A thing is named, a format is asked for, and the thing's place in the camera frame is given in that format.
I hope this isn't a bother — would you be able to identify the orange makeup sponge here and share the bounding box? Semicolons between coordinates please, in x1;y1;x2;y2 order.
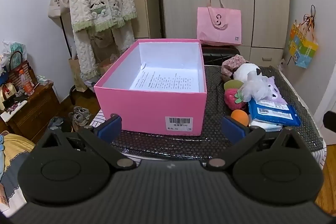
231;109;249;127

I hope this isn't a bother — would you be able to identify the pink strawberry plush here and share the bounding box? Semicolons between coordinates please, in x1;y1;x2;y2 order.
224;88;246;110

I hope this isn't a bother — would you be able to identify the blue wet wipes pack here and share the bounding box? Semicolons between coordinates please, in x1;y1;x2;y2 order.
248;99;301;126

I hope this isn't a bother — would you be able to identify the white mesh bath pouf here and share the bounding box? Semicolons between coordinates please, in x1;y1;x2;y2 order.
240;71;272;102

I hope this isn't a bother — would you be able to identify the green makeup sponge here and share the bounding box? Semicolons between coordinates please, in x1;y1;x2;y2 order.
223;80;243;90

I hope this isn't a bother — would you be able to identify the white round plush toy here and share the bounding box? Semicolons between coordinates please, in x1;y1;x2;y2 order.
233;63;261;83

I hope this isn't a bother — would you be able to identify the purple plush toy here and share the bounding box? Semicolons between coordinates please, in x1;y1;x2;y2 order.
265;76;287;104

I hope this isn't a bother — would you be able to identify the pair of sneakers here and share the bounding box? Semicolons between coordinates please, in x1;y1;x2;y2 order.
69;106;91;127

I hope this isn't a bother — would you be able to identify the brown paper bag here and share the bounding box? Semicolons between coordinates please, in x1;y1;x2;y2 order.
68;54;88;93

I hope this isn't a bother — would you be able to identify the wooden nightstand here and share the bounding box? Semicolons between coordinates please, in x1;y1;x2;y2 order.
1;83;60;143

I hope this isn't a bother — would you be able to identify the pink cardboard box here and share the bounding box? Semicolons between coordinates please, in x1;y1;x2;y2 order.
94;39;207;136

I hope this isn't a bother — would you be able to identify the printed paper sheet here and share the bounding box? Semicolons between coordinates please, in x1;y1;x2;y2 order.
130;64;200;93

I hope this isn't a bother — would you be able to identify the black suitcase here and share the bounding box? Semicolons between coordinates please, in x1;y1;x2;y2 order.
202;44;240;66

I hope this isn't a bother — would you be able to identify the orange drink bottle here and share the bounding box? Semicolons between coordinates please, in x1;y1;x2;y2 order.
19;69;34;96

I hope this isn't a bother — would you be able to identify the colourful gift bag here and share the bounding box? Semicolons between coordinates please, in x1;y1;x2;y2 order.
288;5;318;69

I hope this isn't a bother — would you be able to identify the pink paper shopping bag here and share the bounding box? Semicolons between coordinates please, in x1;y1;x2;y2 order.
197;0;242;46

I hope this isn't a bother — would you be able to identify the cream fleece jacket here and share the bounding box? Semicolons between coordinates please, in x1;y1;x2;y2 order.
70;0;137;81

